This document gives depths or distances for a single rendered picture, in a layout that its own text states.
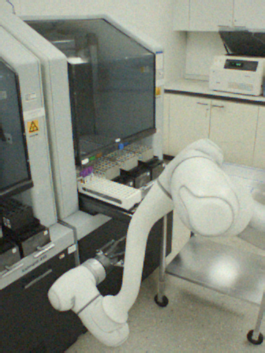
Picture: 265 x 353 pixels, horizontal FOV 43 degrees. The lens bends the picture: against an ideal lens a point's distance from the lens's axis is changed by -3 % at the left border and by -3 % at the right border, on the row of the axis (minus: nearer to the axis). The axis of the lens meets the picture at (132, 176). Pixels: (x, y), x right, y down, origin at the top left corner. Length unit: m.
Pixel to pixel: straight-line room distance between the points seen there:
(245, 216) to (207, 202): 0.12
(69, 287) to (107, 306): 0.14
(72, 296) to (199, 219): 0.56
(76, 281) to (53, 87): 0.73
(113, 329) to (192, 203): 0.56
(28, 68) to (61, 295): 0.79
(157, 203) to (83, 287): 0.38
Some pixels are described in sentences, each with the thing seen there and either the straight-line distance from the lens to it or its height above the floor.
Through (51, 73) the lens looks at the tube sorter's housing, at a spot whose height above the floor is 1.38.
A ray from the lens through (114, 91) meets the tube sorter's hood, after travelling 1.64.
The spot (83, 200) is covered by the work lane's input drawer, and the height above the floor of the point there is 0.79.
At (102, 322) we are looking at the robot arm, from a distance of 1.14.
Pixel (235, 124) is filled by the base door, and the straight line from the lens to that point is 3.67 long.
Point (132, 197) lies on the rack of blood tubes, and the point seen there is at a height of 0.86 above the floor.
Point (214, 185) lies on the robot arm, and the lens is 0.74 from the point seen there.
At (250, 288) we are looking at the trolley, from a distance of 1.94.
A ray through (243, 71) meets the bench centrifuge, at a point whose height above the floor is 1.13.
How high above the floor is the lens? 1.54
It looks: 24 degrees down
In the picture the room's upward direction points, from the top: 1 degrees counter-clockwise
